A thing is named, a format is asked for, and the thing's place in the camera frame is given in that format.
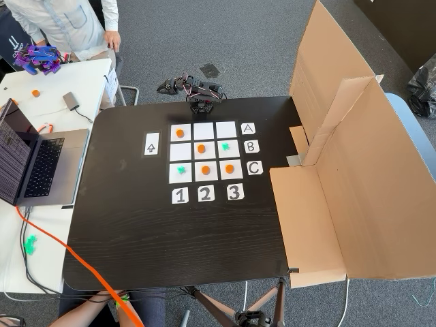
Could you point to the paper sheet number 2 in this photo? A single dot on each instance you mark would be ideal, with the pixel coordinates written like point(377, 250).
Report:
point(206, 193)

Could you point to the person's left hand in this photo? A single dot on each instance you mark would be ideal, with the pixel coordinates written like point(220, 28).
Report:
point(113, 41)

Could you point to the grey USB hub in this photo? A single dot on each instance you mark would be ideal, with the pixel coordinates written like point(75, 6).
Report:
point(71, 101)

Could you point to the black plastic bag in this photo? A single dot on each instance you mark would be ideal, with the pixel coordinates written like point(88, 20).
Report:
point(424, 92)

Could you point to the chair with metal frame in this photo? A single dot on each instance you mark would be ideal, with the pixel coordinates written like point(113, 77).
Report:
point(129, 89)

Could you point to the paper sheet with arrow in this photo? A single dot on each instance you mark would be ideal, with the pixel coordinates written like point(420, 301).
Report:
point(151, 143)

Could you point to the person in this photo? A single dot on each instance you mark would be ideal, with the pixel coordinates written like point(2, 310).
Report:
point(150, 310)
point(61, 27)

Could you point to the round orange token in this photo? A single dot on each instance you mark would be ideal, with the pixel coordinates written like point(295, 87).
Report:
point(201, 149)
point(180, 133)
point(229, 169)
point(205, 170)
point(35, 92)

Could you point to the dark brown counter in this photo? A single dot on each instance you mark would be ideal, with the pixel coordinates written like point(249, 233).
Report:
point(402, 27)

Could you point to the grey tape strip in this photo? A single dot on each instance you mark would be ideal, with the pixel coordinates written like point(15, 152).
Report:
point(294, 160)

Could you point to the light blue furniture piece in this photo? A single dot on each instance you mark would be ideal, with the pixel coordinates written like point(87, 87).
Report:
point(405, 116)

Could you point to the green wristband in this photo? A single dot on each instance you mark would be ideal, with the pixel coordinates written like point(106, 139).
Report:
point(122, 300)

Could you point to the black printed bag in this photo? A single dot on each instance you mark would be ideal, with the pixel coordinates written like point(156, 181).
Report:
point(10, 34)

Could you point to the white square paper sheet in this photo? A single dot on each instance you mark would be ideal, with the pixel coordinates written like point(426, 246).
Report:
point(226, 130)
point(214, 178)
point(180, 152)
point(187, 126)
point(238, 176)
point(211, 156)
point(234, 153)
point(189, 178)
point(203, 131)

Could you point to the grey open laptop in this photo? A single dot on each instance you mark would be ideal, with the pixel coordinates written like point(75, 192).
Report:
point(51, 163)

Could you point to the large brown cardboard screen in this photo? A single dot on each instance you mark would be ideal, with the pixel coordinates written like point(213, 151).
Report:
point(368, 190)

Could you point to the paper sheet number 3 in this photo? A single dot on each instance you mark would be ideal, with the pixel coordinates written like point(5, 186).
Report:
point(235, 191)

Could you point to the paper sheet letter C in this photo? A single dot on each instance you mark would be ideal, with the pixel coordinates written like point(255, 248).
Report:
point(254, 168)

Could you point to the white printed paper sheet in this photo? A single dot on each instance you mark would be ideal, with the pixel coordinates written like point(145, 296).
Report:
point(110, 83)

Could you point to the tripod with brown legs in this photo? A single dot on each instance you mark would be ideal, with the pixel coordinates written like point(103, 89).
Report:
point(253, 318)

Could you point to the purple leader arm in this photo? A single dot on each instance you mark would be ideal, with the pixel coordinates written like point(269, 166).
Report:
point(37, 59)

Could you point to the paper sheet number 1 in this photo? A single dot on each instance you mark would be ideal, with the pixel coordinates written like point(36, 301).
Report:
point(180, 195)

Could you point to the black floor box lid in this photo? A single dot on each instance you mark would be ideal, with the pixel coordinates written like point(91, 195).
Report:
point(209, 70)

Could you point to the paper sheet letter A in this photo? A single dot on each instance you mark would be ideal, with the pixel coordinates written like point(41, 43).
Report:
point(248, 128)

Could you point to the paper sheet letter B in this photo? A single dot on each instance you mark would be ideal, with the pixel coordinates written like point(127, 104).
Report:
point(251, 146)

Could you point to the green cross token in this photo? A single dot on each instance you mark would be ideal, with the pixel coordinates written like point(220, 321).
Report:
point(182, 170)
point(30, 249)
point(32, 240)
point(225, 146)

